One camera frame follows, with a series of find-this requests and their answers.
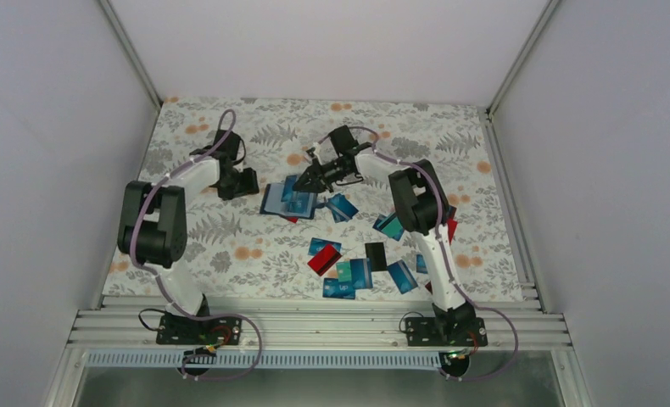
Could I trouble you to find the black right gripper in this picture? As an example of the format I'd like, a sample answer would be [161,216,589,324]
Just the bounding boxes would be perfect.
[293,157,353,192]

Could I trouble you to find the blue denim card holder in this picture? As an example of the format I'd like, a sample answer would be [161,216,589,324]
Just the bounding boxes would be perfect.
[260,183,318,220]

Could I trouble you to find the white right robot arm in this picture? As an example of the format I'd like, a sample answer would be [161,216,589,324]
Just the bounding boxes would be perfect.
[294,125,474,345]

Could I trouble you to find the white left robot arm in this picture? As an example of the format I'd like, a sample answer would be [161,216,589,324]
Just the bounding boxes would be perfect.
[117,130,260,343]

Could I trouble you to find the blue card with silver stripe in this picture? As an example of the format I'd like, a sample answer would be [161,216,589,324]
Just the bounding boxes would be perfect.
[326,193,359,223]

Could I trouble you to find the blue card with logo centre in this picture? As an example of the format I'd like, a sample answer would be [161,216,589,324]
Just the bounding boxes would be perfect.
[308,237,342,256]

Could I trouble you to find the blue card under teal card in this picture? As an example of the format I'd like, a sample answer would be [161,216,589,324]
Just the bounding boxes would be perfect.
[373,214,395,231]

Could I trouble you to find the red card centre pile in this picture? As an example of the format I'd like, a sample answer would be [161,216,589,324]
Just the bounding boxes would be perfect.
[307,246,342,276]

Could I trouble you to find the teal green card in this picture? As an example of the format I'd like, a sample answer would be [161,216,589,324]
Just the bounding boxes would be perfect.
[381,215,405,242]

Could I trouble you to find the teal card in pile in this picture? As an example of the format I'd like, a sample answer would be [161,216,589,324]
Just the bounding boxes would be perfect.
[336,261,353,282]

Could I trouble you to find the blue striped card pile centre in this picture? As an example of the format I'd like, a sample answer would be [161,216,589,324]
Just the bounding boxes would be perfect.
[349,258,373,290]

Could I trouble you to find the floral patterned table mat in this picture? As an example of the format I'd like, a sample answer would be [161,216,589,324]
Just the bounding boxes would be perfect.
[102,96,530,304]

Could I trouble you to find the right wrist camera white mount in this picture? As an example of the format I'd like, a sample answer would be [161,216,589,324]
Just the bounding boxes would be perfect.
[306,144,321,164]

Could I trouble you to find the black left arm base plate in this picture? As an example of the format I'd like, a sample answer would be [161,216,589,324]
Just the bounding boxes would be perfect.
[155,314,243,345]

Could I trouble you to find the aluminium rail frame front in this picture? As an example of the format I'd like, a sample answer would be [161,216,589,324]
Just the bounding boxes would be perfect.
[67,296,572,351]

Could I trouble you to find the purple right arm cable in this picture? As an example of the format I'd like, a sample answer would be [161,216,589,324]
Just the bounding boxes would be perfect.
[318,125,521,383]

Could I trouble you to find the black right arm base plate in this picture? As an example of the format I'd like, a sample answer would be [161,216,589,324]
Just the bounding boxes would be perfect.
[401,316,489,347]

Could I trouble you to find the grey slotted cable duct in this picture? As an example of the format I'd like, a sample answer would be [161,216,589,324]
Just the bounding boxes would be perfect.
[85,349,465,371]

